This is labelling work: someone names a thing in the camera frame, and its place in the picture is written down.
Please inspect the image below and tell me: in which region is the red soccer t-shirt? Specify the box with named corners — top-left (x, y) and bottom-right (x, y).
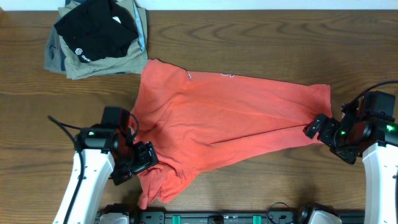
top-left (132, 60), bottom-right (331, 209)

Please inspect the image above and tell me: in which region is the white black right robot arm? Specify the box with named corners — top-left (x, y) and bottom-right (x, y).
top-left (303, 114), bottom-right (397, 223)

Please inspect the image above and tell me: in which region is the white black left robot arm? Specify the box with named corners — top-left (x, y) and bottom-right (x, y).
top-left (53, 124), bottom-right (159, 223)

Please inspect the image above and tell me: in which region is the khaki folded garment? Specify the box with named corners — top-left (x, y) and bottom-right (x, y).
top-left (60, 0), bottom-right (148, 80)

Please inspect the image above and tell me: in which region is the grey folded garment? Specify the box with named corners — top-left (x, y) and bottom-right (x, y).
top-left (44, 28), bottom-right (66, 74)

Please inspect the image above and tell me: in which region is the light blue folded garment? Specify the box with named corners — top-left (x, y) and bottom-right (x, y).
top-left (132, 0), bottom-right (146, 52)

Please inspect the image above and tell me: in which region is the black folded garment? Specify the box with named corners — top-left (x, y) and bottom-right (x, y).
top-left (54, 0), bottom-right (139, 63)

